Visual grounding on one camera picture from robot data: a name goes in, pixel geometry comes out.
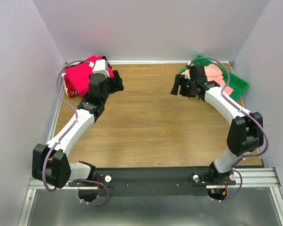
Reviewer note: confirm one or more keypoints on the salmon pink t shirt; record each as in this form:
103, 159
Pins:
213, 73

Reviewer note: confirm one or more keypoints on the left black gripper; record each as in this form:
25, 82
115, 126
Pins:
117, 85

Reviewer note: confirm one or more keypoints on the magenta t shirt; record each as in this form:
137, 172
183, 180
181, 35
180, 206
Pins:
82, 70

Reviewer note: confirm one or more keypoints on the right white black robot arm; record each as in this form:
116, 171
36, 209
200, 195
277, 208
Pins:
245, 133

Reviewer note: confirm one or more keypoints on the green plastic bin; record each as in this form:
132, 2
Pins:
237, 84

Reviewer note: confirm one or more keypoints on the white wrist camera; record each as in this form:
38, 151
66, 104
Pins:
186, 74
100, 66

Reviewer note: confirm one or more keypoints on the aluminium frame rail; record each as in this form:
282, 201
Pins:
251, 177

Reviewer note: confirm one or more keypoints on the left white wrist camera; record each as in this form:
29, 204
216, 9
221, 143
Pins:
100, 66

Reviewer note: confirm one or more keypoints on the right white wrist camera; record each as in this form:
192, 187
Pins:
186, 74

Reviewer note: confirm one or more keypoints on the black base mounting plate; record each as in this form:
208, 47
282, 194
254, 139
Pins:
163, 181

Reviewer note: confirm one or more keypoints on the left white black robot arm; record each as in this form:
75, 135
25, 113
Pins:
50, 161

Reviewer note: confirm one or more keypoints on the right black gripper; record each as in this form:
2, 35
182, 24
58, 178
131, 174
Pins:
178, 81

